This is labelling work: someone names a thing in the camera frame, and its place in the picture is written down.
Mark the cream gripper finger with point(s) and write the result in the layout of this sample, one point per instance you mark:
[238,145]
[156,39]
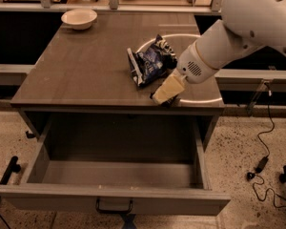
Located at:
[171,87]

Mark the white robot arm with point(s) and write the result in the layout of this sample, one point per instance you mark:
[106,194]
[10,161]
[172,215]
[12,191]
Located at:
[245,27]

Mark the open grey top drawer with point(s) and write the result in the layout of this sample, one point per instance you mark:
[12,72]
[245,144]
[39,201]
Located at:
[157,161]

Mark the grey drawer cabinet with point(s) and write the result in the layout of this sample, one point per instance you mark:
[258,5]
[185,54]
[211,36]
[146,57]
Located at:
[88,71]

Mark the blue chip bag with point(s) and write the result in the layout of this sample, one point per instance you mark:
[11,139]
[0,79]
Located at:
[151,64]

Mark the white ceramic bowl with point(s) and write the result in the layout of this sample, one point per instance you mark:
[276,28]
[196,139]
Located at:
[79,19]

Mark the black bar left floor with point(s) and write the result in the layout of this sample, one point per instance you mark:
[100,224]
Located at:
[13,167]

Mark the grey shelf rail right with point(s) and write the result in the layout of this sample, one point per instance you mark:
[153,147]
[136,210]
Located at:
[251,80]

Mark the grey shelf rail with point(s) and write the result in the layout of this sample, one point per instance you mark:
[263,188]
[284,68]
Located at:
[251,80]
[13,74]

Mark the black drawer handle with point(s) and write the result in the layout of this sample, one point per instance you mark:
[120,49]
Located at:
[112,207]

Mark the grey shelf rail left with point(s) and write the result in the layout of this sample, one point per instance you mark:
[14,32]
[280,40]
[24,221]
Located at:
[13,74]

